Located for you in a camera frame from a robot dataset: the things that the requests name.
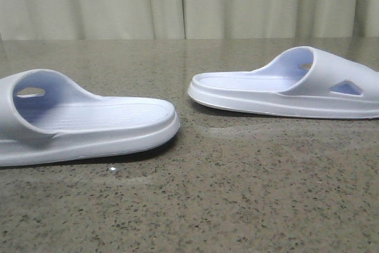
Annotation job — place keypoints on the light blue slipper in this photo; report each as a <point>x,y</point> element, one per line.
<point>300,82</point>
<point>46,117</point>

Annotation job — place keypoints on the pale grey-green curtain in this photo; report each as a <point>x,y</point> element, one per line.
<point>186,19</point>

